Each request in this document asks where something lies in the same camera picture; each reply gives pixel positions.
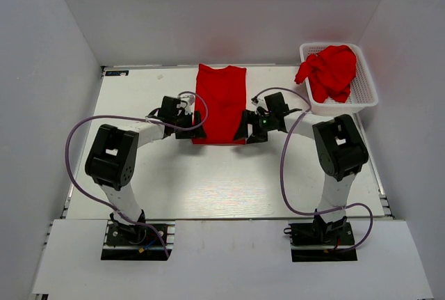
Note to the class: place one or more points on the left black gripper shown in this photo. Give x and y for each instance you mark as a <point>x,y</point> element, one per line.
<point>199,133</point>

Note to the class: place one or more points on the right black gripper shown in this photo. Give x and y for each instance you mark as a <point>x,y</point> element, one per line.
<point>258,136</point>

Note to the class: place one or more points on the red t shirt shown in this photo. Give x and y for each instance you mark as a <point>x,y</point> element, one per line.
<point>223,95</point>
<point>329,73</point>

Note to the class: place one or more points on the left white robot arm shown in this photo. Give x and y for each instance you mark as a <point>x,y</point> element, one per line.
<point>111,161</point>

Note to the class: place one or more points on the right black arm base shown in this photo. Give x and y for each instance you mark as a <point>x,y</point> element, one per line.
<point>319,241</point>

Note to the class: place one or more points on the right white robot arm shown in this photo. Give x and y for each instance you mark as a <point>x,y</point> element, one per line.
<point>341,151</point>

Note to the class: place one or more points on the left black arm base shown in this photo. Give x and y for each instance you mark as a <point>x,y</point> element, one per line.
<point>129,242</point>

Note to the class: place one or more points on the blue label sticker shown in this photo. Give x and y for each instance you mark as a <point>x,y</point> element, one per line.
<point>116,73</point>

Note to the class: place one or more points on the red t shirt in basket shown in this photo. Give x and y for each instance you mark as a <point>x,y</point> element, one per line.
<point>329,73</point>

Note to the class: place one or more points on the white plastic basket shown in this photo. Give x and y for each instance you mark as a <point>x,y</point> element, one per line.
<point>362,89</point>

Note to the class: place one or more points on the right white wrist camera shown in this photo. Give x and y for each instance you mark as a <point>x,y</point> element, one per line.
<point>260,106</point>

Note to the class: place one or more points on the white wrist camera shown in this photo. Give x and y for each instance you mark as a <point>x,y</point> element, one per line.
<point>186,102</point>
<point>260,106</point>

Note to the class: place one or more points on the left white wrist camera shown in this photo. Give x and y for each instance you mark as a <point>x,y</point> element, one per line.
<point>186,102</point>

